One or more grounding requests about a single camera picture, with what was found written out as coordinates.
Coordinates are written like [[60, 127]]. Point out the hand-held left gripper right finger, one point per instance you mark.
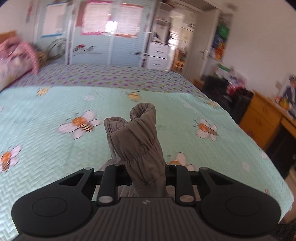
[[181, 180]]

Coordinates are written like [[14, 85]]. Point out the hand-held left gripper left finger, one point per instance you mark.
[[111, 178]]

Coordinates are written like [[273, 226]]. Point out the grey hooded jacket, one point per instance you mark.
[[141, 143]]

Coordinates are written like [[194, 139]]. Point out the bee print quilted bedspread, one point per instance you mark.
[[46, 143]]

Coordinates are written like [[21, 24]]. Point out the black bag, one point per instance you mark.
[[215, 88], [241, 106]]

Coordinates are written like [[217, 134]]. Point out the wooden desk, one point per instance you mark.
[[261, 120]]

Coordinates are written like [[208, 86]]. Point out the pile of plastic bags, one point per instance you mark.
[[235, 81]]

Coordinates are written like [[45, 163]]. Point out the green and white box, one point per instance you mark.
[[222, 70]]

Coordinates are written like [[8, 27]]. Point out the wooden stool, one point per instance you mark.
[[180, 62]]

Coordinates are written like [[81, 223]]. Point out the white drawer cabinet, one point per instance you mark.
[[157, 55]]

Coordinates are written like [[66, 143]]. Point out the white room door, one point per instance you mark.
[[205, 46]]

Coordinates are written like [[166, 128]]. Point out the portrait photo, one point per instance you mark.
[[289, 92]]

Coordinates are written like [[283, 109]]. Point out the yellow patterned cushion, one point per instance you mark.
[[40, 55]]

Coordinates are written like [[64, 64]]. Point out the shelf of colourful goods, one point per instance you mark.
[[220, 44]]

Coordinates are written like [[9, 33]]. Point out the sliding door wardrobe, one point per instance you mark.
[[104, 34]]

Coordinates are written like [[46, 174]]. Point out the pink floral duvet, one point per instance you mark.
[[13, 62]]

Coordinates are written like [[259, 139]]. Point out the wooden headboard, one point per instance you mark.
[[8, 36]]

